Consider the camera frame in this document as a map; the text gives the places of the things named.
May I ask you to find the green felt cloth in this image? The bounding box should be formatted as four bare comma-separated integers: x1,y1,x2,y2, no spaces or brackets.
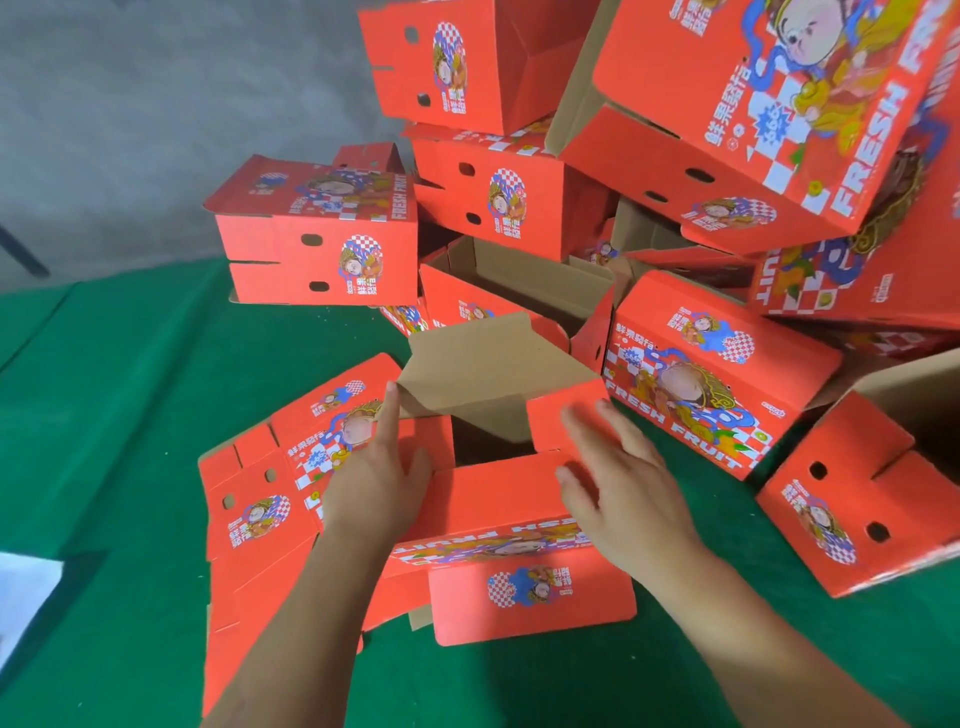
0,257,960,728

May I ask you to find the pile of red fruit boxes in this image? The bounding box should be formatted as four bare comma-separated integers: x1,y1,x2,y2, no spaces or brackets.
202,0,960,601

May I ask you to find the person's left forearm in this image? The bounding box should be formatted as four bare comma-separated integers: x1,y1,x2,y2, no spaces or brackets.
201,525,395,728

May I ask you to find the flat unfolded red carton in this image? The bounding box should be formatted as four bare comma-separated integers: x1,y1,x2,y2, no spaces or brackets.
198,352,456,720

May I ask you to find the person's right hand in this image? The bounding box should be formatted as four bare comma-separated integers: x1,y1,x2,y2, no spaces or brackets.
555,400,708,579

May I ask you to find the white sheet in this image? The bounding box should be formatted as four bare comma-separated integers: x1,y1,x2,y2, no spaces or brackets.
0,552,66,670

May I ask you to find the person's left hand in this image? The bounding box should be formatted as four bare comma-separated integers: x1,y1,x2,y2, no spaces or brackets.
321,381,435,561

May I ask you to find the half-folded red printed carton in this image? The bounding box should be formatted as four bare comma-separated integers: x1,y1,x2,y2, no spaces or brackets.
363,311,639,648

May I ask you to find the person's right forearm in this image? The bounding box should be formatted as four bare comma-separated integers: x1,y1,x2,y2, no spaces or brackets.
621,540,910,728

